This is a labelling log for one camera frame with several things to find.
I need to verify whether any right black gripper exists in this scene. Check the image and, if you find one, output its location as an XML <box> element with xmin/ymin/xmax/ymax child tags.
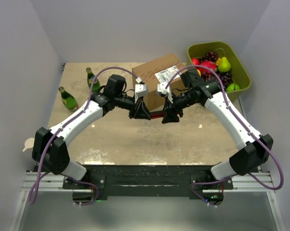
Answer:
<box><xmin>161</xmin><ymin>90</ymin><xmax>198</xmax><ymax>124</ymax></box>

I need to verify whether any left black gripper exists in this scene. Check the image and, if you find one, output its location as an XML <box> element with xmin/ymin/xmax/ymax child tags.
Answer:
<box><xmin>115</xmin><ymin>92</ymin><xmax>152</xmax><ymax>120</ymax></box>

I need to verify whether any red black utility knife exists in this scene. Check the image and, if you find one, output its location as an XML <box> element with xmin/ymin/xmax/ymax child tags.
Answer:
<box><xmin>149</xmin><ymin>110</ymin><xmax>166</xmax><ymax>119</ymax></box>

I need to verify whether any brown cardboard express box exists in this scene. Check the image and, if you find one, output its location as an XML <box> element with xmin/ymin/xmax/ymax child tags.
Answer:
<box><xmin>132</xmin><ymin>53</ymin><xmax>185</xmax><ymax>111</ymax></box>

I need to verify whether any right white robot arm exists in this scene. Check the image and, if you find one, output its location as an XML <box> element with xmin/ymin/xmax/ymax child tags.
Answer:
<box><xmin>157</xmin><ymin>69</ymin><xmax>273</xmax><ymax>189</ymax></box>

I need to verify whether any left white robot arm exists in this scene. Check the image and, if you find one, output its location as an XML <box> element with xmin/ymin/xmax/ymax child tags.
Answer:
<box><xmin>32</xmin><ymin>75</ymin><xmax>150</xmax><ymax>189</ymax></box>

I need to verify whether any white shipping label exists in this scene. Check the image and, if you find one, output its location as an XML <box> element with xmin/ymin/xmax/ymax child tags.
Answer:
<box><xmin>155</xmin><ymin>65</ymin><xmax>179</xmax><ymax>83</ymax></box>

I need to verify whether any far green glass bottle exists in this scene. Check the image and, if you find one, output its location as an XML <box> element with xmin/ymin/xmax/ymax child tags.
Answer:
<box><xmin>86</xmin><ymin>67</ymin><xmax>101</xmax><ymax>93</ymax></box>

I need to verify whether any green glass bottle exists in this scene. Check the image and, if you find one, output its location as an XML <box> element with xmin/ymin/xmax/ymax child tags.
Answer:
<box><xmin>58</xmin><ymin>87</ymin><xmax>79</xmax><ymax>112</ymax></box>
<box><xmin>86</xmin><ymin>67</ymin><xmax>101</xmax><ymax>93</ymax></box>

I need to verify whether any red apple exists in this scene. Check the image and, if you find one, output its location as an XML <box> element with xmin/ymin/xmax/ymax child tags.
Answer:
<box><xmin>191</xmin><ymin>58</ymin><xmax>200</xmax><ymax>65</ymax></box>

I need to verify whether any pink dragon fruit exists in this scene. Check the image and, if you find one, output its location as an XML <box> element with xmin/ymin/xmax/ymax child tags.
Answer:
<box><xmin>198</xmin><ymin>61</ymin><xmax>217</xmax><ymax>75</ymax></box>

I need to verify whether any lower dark grape bunch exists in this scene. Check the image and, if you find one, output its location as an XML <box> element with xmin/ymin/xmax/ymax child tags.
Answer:
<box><xmin>202</xmin><ymin>72</ymin><xmax>234</xmax><ymax>88</ymax></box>

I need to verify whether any dark grape bunch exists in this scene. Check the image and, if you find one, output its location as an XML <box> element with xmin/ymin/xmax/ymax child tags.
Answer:
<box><xmin>202</xmin><ymin>72</ymin><xmax>234</xmax><ymax>88</ymax></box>
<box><xmin>198</xmin><ymin>51</ymin><xmax>219</xmax><ymax>63</ymax></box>

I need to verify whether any green round fruit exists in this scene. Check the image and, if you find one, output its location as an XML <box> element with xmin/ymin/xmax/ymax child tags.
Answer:
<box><xmin>226</xmin><ymin>83</ymin><xmax>241</xmax><ymax>92</ymax></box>

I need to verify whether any near green glass bottle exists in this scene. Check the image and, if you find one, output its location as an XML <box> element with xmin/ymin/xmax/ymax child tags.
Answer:
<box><xmin>58</xmin><ymin>87</ymin><xmax>79</xmax><ymax>112</ymax></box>

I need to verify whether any upper dark grape bunch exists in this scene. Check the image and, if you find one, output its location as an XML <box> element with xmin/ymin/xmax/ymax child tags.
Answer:
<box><xmin>198</xmin><ymin>51</ymin><xmax>219</xmax><ymax>63</ymax></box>

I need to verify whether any green pear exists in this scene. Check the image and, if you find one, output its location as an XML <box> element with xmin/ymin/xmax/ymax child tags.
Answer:
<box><xmin>218</xmin><ymin>57</ymin><xmax>231</xmax><ymax>73</ymax></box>

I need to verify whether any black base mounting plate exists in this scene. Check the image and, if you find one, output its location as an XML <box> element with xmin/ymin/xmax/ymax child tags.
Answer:
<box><xmin>33</xmin><ymin>164</ymin><xmax>259</xmax><ymax>201</ymax></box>

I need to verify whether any green plastic fruit bin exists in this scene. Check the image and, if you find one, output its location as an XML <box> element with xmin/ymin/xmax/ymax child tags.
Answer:
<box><xmin>186</xmin><ymin>41</ymin><xmax>251</xmax><ymax>102</ymax></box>

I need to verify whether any beige pump dispenser bottle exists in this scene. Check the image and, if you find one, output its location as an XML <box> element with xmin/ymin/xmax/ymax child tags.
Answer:
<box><xmin>22</xmin><ymin>137</ymin><xmax>35</xmax><ymax>152</ymax></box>

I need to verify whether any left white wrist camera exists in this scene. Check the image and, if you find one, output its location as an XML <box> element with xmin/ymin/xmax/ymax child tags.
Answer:
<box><xmin>134</xmin><ymin>77</ymin><xmax>149</xmax><ymax>102</ymax></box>

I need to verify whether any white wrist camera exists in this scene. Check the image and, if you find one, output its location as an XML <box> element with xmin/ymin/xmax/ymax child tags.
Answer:
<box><xmin>157</xmin><ymin>82</ymin><xmax>173</xmax><ymax>103</ymax></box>
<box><xmin>134</xmin><ymin>77</ymin><xmax>149</xmax><ymax>102</ymax></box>

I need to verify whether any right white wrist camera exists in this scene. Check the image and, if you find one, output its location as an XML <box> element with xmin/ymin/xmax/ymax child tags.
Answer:
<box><xmin>157</xmin><ymin>82</ymin><xmax>173</xmax><ymax>103</ymax></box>

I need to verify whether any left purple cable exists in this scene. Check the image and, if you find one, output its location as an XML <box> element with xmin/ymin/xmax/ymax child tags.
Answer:
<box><xmin>28</xmin><ymin>66</ymin><xmax>142</xmax><ymax>205</ymax></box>

